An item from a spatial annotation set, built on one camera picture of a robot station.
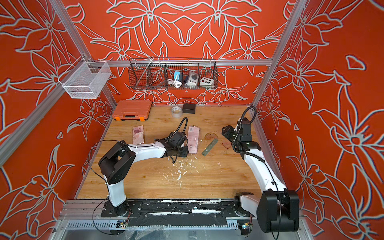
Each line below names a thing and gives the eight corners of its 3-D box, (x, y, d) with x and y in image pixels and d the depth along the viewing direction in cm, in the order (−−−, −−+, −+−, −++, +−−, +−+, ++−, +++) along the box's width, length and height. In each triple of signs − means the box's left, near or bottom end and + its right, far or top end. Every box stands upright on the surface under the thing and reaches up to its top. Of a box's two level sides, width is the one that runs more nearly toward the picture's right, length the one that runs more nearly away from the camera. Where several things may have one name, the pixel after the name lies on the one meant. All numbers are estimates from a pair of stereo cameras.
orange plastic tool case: (113, 122, 113) (110, 117, 108) (121, 105, 125) (118, 100, 120) (147, 122, 112) (145, 117, 108) (151, 105, 124) (150, 100, 120)
